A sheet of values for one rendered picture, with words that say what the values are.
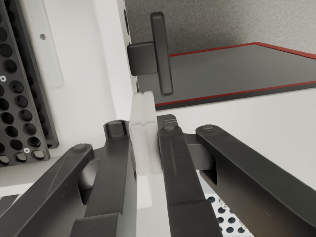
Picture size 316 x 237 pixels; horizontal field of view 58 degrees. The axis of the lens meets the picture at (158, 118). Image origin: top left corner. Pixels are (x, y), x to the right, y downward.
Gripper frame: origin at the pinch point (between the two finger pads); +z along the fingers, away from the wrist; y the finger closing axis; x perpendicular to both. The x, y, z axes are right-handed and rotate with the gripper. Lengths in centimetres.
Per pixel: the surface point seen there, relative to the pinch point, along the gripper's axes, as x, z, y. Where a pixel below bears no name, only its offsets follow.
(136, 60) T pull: 3.1, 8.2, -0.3
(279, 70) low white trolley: -8, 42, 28
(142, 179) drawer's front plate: -7.7, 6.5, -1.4
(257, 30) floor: -4, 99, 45
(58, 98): -1.0, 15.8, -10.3
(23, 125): -1.6, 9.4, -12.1
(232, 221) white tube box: -26.3, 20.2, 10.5
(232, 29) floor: -3, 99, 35
